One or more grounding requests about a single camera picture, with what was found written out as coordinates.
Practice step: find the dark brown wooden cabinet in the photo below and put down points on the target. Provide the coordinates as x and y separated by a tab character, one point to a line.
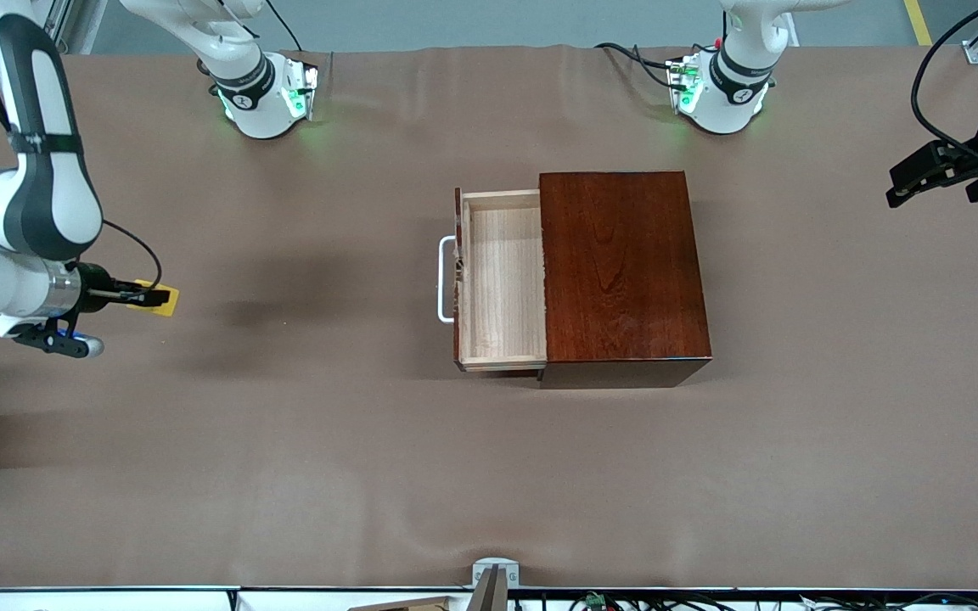
625	280

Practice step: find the yellow floor tape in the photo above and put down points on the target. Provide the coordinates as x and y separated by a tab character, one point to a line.
918	21

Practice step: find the grey metal bracket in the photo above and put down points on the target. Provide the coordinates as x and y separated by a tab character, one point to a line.
493	573

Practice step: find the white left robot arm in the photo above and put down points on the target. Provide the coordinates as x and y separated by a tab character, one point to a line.
731	89

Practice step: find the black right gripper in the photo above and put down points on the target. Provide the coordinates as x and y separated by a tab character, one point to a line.
95	279

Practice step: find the tan board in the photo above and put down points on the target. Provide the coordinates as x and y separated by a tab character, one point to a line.
413	605

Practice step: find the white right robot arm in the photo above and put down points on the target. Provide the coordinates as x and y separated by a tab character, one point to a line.
247	93

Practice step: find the white table edge rail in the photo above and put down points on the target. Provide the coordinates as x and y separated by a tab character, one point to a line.
115	602

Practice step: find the brown table cloth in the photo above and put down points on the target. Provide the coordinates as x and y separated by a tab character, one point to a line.
285	424

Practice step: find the yellow wooden block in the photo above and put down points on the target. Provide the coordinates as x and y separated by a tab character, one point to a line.
162	311

